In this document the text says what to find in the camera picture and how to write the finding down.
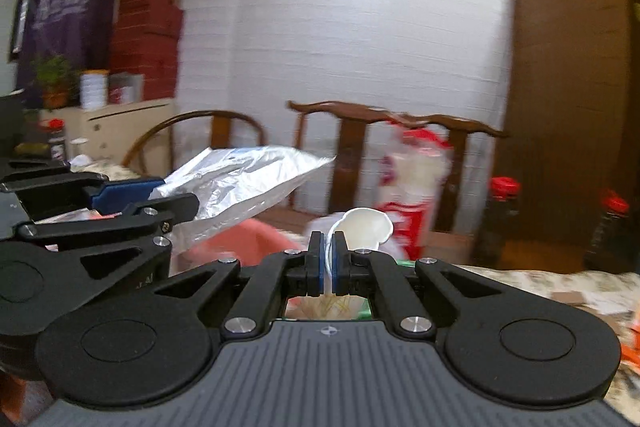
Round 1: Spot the pink plastic basin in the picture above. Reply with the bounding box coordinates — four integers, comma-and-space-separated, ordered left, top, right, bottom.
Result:
172, 219, 306, 279

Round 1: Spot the white low cabinet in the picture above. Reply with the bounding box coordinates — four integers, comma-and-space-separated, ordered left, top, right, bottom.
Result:
64, 99, 179, 168

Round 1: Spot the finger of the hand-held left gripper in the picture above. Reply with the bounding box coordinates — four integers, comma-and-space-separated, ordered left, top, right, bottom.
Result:
15, 192, 201, 281
0, 160, 166, 215

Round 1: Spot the small jar with red lid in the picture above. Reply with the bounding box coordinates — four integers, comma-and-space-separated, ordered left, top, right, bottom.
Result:
47, 117, 69, 163

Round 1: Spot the straight-back wooden chair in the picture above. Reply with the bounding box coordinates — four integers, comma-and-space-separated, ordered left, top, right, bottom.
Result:
285, 100, 509, 259

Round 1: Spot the white plastic spoon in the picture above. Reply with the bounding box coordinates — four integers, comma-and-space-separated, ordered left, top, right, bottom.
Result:
322, 207, 394, 296

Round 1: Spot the round-back wooden chair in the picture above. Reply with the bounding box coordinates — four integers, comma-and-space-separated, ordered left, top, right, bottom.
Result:
122, 109, 269, 174

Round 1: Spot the wooden wardrobe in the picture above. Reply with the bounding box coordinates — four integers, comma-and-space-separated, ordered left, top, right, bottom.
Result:
500, 0, 640, 274

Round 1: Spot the floral cloth desktop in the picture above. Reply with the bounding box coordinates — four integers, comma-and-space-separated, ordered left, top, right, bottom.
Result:
70, 156, 640, 410

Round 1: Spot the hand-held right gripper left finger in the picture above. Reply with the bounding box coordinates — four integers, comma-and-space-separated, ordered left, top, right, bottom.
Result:
154, 231, 327, 339

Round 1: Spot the potted green plant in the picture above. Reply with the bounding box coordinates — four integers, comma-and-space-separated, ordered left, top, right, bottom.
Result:
29, 54, 81, 110

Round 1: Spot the red white small box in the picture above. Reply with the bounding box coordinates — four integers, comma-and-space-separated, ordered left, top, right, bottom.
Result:
108, 74, 144, 106

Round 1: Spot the clear plastic bag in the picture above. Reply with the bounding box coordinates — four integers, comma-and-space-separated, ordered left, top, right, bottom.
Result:
149, 145, 336, 254

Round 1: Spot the bagged stack of paper cups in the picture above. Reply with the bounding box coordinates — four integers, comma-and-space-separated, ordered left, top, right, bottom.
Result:
375, 116, 454, 261

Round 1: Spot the stack of red boxes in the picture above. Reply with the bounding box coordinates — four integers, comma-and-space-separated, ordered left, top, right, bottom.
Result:
107, 0, 184, 104

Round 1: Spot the dark bottle with red cap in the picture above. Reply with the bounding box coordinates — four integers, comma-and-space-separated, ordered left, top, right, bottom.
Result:
582, 189, 631, 274
472, 176, 521, 269

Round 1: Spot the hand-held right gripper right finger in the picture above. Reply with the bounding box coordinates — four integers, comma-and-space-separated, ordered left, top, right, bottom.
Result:
331, 231, 502, 339

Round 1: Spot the white plastic bag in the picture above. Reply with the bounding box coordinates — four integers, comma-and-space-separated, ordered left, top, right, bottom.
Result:
305, 214, 407, 264

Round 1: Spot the purple wall banner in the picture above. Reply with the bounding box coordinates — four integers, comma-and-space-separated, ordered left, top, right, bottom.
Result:
7, 0, 126, 108

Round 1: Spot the white canister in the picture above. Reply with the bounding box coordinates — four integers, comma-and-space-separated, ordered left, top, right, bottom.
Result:
79, 69, 111, 110

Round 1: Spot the green printed packet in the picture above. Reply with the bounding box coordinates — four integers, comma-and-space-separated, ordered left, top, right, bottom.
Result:
272, 294, 382, 323

